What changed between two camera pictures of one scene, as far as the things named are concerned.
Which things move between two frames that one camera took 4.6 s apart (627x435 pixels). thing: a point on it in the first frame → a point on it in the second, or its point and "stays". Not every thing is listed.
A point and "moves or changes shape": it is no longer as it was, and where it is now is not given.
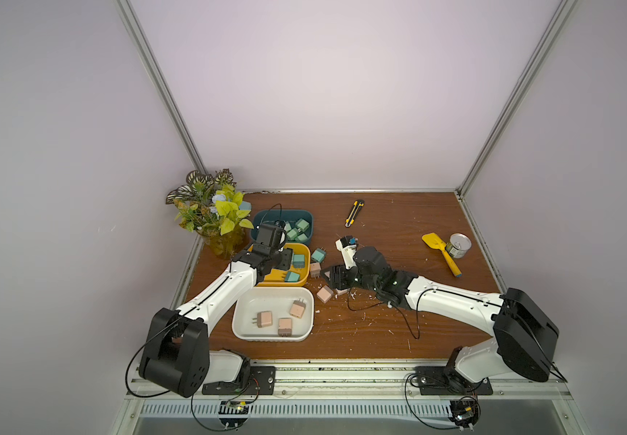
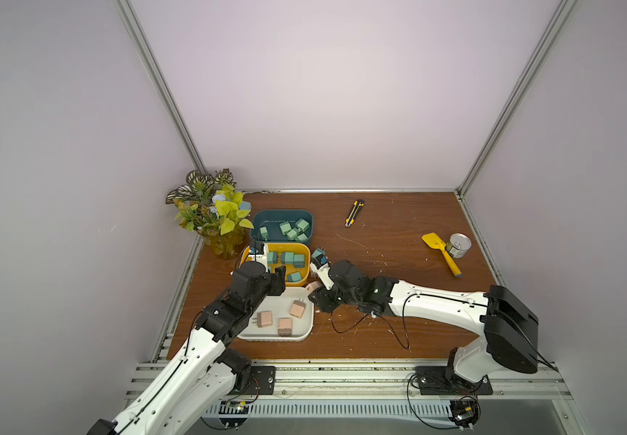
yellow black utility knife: [357, 205] stays
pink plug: [284, 327] stays
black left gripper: [286, 258] → [276, 283]
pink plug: [324, 294] moves or changes shape
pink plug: [264, 319] stays
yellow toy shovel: [435, 242] stays
